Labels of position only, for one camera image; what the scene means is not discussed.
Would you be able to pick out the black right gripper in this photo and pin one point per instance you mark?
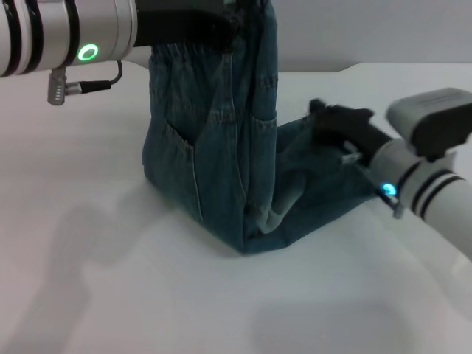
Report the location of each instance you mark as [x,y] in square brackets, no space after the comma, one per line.
[350,125]

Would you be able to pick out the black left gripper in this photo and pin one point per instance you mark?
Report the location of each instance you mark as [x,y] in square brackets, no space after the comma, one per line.
[177,26]

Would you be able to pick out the blue denim shorts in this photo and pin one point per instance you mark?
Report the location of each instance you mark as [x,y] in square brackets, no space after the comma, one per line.
[221,147]

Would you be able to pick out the right wrist camera housing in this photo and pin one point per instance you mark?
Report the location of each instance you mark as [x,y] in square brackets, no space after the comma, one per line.
[431,118]

